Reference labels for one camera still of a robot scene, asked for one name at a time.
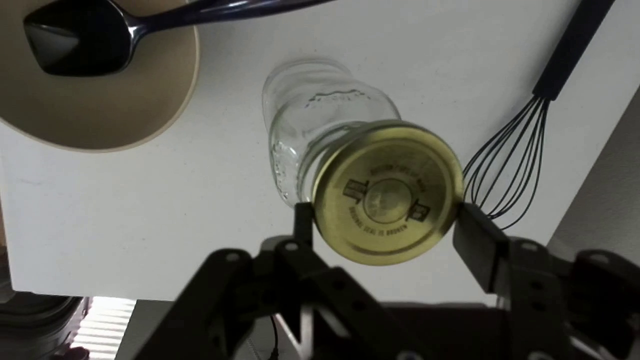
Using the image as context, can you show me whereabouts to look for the gold metal jar lid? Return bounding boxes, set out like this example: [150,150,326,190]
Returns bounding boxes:
[311,118,466,268]

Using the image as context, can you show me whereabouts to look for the black spoon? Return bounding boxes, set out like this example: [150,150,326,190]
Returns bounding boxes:
[23,0,337,79]

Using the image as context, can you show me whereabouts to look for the white slatted vent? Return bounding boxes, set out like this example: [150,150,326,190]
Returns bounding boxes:
[69,297,141,360]

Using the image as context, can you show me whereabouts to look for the clear glass jar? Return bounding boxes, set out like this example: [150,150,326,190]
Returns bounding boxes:
[260,56,405,209]

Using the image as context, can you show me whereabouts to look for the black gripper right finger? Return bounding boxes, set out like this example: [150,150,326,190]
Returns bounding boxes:
[453,201,640,360]

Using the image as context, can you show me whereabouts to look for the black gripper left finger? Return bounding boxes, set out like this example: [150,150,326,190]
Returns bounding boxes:
[133,201,377,360]

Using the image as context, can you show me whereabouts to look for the black whisk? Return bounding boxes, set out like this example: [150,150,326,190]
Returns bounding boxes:
[461,0,616,233]

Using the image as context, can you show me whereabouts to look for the tan ceramic bowl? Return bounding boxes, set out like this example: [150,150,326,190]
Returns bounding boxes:
[0,0,202,153]

